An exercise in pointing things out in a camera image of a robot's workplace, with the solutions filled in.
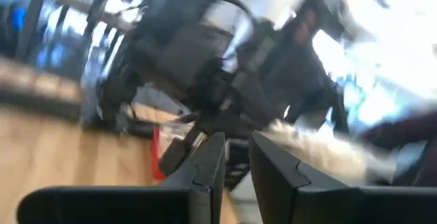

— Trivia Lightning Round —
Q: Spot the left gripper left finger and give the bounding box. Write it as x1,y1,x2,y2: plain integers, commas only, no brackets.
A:
158,131,227,224

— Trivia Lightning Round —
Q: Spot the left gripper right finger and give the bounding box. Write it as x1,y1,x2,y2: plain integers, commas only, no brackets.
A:
249,130,363,224

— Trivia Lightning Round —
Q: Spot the red plastic basket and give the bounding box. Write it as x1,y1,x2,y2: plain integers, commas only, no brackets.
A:
151,127,167,181

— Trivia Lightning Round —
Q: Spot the person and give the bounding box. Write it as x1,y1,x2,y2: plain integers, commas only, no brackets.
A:
360,109,437,187

